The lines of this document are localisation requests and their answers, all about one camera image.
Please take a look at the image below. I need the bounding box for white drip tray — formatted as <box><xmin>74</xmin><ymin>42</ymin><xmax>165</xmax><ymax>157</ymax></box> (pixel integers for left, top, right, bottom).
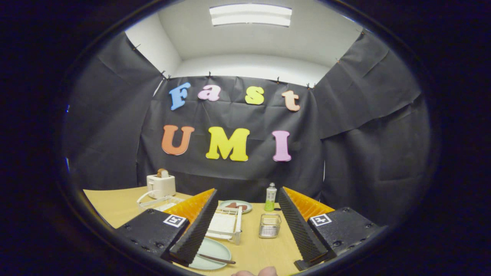
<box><xmin>155</xmin><ymin>202</ymin><xmax>236</xmax><ymax>240</ymax></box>

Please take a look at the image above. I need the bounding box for green tea bottle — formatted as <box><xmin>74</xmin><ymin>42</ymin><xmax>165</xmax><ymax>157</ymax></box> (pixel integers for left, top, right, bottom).
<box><xmin>264</xmin><ymin>182</ymin><xmax>277</xmax><ymax>212</ymax></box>

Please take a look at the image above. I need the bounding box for black backdrop cloth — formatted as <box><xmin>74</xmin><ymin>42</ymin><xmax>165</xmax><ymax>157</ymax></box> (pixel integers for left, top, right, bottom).
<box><xmin>63</xmin><ymin>29</ymin><xmax>432</xmax><ymax>227</ymax></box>

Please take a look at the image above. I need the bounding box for white toaster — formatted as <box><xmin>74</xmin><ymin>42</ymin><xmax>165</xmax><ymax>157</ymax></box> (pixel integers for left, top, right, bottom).
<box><xmin>147</xmin><ymin>174</ymin><xmax>176</xmax><ymax>199</ymax></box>

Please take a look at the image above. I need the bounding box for white wire dish rack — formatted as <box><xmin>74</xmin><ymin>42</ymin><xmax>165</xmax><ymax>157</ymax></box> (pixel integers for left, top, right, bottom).
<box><xmin>137</xmin><ymin>194</ymin><xmax>243</xmax><ymax>246</ymax></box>

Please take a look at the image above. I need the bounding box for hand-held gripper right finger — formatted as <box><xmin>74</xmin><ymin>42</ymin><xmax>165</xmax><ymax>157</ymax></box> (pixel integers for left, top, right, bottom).
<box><xmin>278</xmin><ymin>186</ymin><xmax>388</xmax><ymax>271</ymax></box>

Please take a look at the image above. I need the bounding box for pale green plate with meat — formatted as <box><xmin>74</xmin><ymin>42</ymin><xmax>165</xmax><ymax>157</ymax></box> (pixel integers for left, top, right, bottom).
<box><xmin>219</xmin><ymin>200</ymin><xmax>253</xmax><ymax>214</ymax></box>

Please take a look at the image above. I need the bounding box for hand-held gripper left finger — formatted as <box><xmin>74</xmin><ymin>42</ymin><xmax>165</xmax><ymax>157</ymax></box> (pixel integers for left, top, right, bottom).
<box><xmin>115</xmin><ymin>188</ymin><xmax>219</xmax><ymax>268</ymax></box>

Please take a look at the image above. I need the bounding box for white power cable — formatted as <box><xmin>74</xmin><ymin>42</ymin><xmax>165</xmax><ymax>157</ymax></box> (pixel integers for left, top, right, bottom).
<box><xmin>137</xmin><ymin>190</ymin><xmax>160</xmax><ymax>204</ymax></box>

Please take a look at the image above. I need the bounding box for metal wire basket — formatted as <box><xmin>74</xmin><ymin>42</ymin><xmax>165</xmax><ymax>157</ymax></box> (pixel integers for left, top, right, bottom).
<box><xmin>259</xmin><ymin>213</ymin><xmax>282</xmax><ymax>239</ymax></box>

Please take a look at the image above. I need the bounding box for ceiling light panel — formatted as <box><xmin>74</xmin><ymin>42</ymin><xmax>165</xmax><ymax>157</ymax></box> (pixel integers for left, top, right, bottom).
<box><xmin>209</xmin><ymin>4</ymin><xmax>293</xmax><ymax>27</ymax></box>

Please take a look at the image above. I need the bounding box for dark metal spoon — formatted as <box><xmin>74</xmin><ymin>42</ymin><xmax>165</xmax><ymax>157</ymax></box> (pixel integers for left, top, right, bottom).
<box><xmin>196</xmin><ymin>253</ymin><xmax>236</xmax><ymax>265</ymax></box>

